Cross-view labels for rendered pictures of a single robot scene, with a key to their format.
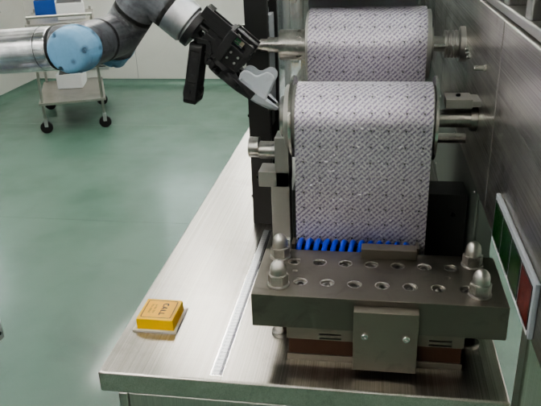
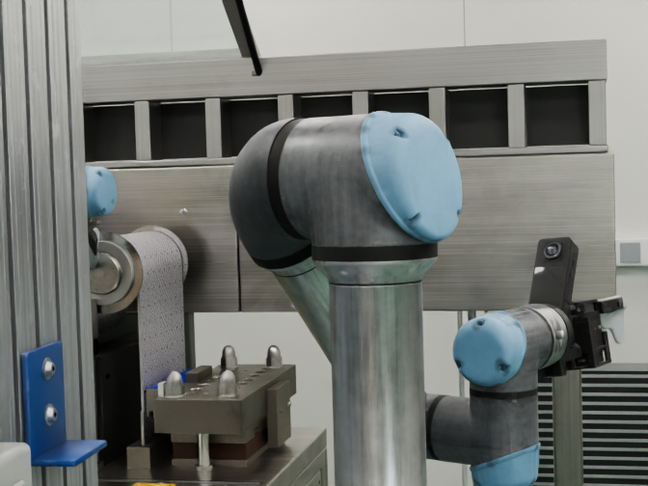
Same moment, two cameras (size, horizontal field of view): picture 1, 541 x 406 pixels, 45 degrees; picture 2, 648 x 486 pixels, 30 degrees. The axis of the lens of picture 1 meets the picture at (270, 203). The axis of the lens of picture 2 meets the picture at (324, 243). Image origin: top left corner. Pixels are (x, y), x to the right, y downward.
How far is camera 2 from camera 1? 219 cm
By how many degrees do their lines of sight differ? 86
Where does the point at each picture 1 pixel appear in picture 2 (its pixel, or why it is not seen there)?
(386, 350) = (284, 419)
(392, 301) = (274, 378)
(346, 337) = (260, 426)
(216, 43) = not seen: hidden behind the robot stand
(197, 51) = not seen: hidden behind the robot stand
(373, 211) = (168, 347)
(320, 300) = (258, 391)
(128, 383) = not seen: outside the picture
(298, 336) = (249, 438)
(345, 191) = (158, 331)
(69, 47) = (111, 185)
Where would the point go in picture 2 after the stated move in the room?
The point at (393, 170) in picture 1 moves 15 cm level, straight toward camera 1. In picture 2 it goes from (173, 304) to (246, 304)
